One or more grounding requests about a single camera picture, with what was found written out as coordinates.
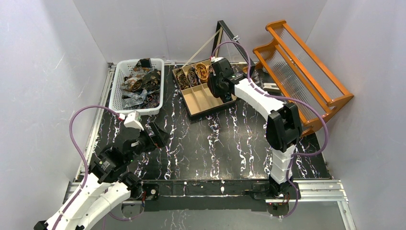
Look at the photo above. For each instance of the orange wooden rack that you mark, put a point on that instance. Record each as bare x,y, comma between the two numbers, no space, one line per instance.
301,75

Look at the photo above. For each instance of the pile of patterned ties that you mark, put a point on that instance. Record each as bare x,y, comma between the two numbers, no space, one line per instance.
141,89

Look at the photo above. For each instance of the blue green tie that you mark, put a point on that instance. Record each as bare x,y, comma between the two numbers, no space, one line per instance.
226,97

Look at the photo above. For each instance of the white stapler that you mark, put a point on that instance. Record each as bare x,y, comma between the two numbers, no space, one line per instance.
271,87

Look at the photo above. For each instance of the rolled purple patterned tie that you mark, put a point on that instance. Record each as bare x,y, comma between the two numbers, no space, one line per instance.
192,77

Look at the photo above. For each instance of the glass box lid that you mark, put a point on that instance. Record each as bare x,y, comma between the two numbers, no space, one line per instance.
222,28

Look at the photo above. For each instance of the rolled orange tie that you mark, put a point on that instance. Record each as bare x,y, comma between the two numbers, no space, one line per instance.
202,72

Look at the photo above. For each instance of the wooden tie storage box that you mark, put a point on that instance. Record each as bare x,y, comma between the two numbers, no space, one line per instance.
198,99

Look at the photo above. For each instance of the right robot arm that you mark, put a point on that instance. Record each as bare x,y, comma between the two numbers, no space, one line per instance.
282,119

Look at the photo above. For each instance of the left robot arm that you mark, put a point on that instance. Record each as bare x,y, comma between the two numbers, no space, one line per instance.
106,182

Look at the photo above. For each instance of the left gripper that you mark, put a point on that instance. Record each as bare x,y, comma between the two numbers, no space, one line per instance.
155,137

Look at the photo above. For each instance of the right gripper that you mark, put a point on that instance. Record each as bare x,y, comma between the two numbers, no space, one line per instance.
214,87

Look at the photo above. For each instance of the rolled dark striped tie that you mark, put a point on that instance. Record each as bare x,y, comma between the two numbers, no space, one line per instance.
182,79

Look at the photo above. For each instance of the white plastic basket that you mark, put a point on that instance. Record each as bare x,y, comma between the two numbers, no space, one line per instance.
122,70

